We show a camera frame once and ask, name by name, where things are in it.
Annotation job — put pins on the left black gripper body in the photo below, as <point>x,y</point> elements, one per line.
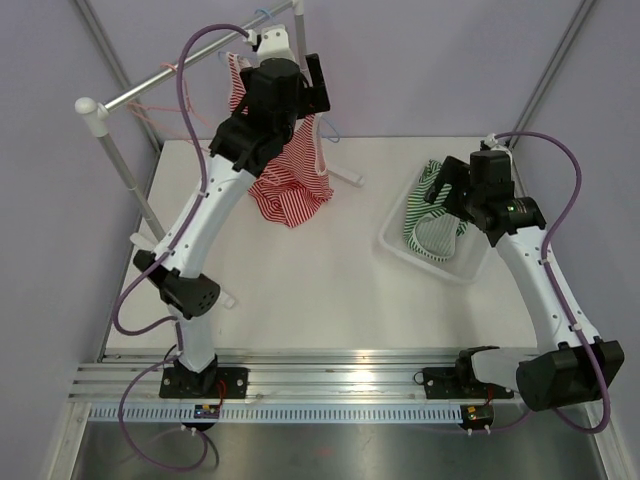
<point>309,100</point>

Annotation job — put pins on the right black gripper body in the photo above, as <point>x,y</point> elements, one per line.
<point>457,174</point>

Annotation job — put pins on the green striped tank top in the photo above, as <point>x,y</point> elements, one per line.
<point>428,230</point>

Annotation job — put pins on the red striped tank top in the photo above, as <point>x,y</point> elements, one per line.
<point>294,185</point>

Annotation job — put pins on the pink wire hanger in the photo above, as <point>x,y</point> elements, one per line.
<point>144,112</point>

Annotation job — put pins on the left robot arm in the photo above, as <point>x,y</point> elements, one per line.
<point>276,95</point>

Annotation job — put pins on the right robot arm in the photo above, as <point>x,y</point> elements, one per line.
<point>573,364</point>

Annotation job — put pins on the white plastic basket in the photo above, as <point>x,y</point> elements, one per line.
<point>472,250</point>

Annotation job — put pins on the white metal clothes rack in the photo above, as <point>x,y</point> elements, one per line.
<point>95,113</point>

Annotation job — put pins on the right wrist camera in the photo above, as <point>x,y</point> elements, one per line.
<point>490,142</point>

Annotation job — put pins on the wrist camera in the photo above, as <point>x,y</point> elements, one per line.
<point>271,43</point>
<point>490,142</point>

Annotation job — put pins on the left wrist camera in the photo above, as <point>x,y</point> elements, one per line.
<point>271,43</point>

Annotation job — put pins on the right aluminium frame post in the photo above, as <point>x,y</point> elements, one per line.
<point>563,48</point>

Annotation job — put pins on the aluminium frame post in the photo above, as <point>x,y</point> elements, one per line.
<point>98,36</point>
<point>563,48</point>

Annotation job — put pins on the left aluminium frame post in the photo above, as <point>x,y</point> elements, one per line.
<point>98,36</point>

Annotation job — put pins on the aluminium mounting rail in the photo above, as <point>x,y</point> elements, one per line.
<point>287,376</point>

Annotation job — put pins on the white slotted cable duct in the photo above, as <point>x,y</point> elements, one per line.
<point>290,414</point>

